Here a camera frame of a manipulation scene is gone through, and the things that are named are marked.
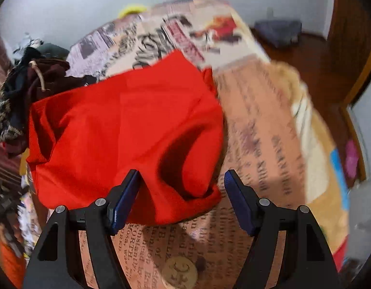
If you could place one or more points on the yellow cloth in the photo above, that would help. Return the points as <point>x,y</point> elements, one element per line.
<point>132,9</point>

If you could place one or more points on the printed blanket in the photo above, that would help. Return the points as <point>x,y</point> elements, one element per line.
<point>263,126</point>

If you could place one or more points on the dark patterned cloth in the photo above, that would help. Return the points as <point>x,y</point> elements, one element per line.
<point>6,117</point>

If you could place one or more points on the grey cloth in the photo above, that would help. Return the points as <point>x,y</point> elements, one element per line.
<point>278,31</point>

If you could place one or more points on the grey-green cloth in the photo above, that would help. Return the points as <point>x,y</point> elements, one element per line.
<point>53,51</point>

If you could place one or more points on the red garment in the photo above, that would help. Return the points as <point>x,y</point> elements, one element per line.
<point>113,120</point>

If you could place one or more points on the pink item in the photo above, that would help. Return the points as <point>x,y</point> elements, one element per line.
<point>351,159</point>

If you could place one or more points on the orange cloth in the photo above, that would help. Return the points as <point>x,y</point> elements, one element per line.
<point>12,265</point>

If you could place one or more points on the pile of dark clothes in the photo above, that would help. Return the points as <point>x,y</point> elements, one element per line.
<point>54,69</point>

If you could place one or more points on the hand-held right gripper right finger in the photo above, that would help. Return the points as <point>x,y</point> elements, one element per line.
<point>239,201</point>

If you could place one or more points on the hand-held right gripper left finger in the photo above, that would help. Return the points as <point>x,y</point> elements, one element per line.
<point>125,201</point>

